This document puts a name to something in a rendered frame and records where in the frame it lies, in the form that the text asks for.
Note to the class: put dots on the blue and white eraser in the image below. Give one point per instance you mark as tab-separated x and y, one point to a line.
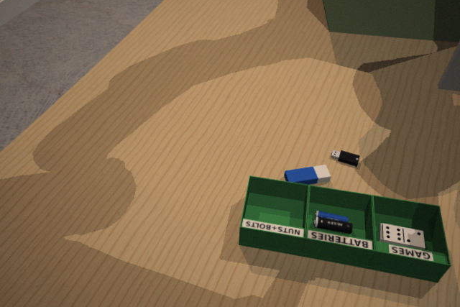
310	175

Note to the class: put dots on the black aa battery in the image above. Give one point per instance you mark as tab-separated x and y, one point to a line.
334	225

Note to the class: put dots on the green three-compartment bin rack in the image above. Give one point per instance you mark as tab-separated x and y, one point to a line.
276	218

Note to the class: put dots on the black usb stick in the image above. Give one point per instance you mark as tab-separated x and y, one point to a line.
346	157

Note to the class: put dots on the blue battery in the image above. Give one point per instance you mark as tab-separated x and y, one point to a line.
331	216

